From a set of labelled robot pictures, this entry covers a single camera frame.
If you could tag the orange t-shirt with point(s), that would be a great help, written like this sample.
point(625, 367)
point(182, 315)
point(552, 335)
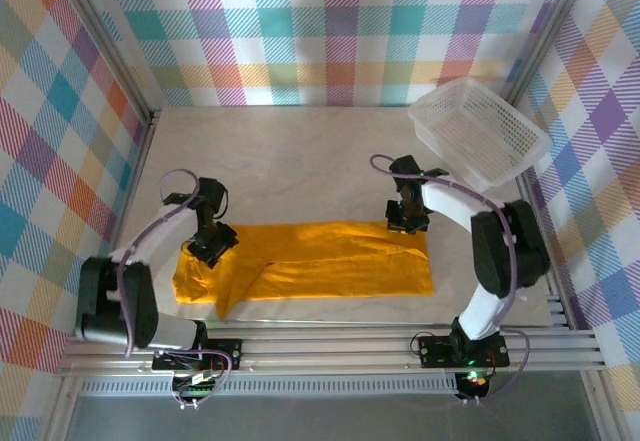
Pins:
point(325, 266)

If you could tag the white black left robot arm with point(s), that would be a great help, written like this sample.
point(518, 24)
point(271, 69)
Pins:
point(170, 231)

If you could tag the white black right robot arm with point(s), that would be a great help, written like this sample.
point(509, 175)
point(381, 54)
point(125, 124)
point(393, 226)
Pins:
point(505, 246)

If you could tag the white perforated plastic basket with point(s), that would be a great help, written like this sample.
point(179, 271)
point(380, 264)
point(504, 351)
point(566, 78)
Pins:
point(480, 131)

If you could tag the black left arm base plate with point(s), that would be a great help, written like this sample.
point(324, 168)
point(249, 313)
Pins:
point(232, 353)

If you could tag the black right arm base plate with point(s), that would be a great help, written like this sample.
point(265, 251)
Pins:
point(435, 351)

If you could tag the aluminium mounting rail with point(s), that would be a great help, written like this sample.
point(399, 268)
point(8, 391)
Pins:
point(330, 351)

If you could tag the aluminium frame post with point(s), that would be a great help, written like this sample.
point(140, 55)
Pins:
point(100, 36)
point(545, 31)

